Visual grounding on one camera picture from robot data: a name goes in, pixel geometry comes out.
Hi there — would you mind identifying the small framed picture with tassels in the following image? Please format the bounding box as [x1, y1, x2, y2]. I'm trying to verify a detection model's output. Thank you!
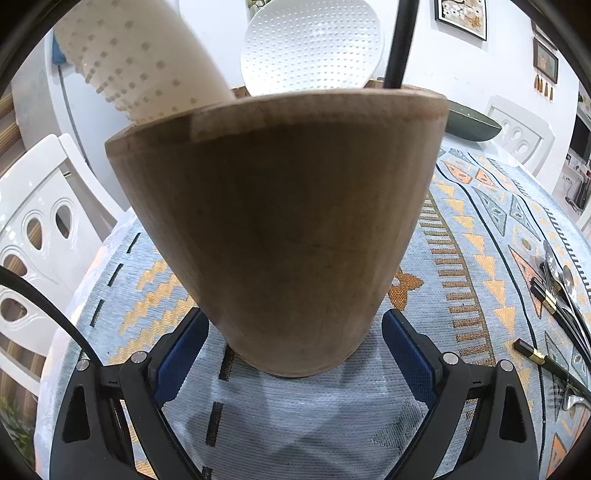
[532, 37, 560, 97]

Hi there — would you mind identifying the patterned blue tablecloth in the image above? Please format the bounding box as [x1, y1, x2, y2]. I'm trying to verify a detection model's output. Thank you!
[39, 148, 591, 480]

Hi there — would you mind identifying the silver fork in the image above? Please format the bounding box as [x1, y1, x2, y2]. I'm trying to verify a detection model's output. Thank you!
[558, 385, 589, 414]

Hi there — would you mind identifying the dark green bowl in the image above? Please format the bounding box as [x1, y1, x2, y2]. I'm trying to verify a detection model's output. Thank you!
[445, 99, 503, 143]

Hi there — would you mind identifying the white refrigerator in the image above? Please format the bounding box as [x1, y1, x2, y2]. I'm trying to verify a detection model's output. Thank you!
[11, 28, 109, 153]

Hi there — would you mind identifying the blue fridge cover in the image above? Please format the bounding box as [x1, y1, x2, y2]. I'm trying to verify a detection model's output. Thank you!
[50, 28, 70, 68]

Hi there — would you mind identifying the wooden utensil holder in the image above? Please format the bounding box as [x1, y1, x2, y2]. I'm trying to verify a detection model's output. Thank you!
[105, 85, 450, 378]

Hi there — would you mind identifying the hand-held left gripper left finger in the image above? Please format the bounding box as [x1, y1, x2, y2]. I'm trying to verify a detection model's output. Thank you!
[48, 308, 211, 480]

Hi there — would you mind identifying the floral wall picture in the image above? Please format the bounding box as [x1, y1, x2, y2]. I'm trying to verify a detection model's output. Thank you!
[434, 0, 489, 42]

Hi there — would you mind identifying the green potted plant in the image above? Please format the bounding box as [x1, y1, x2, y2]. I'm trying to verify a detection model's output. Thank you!
[0, 397, 35, 462]

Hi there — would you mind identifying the black chopstick gold band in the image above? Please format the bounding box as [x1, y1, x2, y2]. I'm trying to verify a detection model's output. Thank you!
[514, 339, 591, 395]
[383, 0, 419, 90]
[533, 284, 591, 365]
[530, 277, 591, 352]

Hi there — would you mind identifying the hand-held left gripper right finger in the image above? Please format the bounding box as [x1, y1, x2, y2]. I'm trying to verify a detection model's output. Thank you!
[381, 308, 546, 480]

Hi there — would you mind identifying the black cable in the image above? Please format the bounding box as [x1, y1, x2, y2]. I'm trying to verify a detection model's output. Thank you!
[0, 265, 100, 370]

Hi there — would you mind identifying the silver spoon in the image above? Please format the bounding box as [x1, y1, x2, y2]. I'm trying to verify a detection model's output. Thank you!
[561, 265, 579, 306]
[542, 239, 561, 278]

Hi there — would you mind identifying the white dining chair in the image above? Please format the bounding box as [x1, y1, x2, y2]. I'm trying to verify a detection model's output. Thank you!
[485, 95, 555, 176]
[0, 134, 125, 398]

